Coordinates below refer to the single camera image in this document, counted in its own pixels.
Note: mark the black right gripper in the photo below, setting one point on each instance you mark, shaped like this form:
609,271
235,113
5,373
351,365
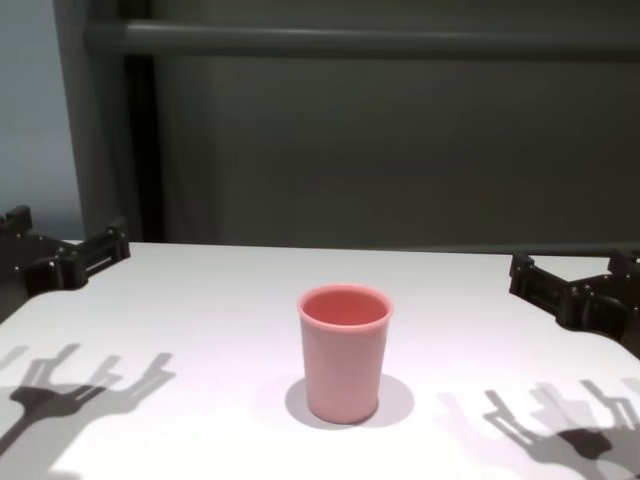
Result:
605,310

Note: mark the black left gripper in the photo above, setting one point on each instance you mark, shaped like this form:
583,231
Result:
45,270

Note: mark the pink plastic cup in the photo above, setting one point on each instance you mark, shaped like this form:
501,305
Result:
345,370

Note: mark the black frame post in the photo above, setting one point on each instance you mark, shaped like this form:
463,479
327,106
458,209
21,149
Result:
142,150

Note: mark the thick grey rail pipe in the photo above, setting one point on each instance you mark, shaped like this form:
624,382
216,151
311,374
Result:
350,39

